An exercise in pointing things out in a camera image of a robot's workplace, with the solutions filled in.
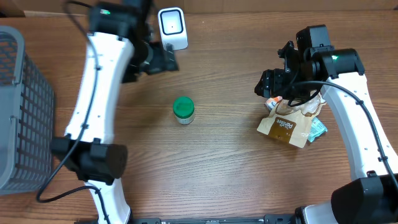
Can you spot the beige dried mushroom bag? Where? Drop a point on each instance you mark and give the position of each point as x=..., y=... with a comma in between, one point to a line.
x=291, y=124

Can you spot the teal snack packet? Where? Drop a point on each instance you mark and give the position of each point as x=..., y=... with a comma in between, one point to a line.
x=316, y=130

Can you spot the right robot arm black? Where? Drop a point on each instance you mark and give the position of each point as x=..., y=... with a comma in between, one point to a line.
x=313, y=67

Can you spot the green bottle cap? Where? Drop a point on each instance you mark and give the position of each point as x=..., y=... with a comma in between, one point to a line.
x=183, y=107

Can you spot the clear jar white contents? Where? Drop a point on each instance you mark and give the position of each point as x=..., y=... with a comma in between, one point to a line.
x=188, y=120

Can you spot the grey plastic shopping basket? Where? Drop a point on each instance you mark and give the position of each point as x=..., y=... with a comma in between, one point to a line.
x=27, y=118

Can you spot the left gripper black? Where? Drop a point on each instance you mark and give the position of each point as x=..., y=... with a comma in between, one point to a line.
x=162, y=64

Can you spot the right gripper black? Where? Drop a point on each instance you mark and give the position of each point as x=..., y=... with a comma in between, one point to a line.
x=273, y=86

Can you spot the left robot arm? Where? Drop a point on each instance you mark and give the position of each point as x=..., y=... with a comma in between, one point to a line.
x=119, y=48

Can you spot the orange tissue pack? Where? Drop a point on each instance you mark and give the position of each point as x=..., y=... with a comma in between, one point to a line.
x=272, y=102

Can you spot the white barcode scanner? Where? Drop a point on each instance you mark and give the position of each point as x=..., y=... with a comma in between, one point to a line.
x=172, y=27

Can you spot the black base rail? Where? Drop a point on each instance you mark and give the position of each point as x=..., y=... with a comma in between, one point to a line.
x=211, y=221

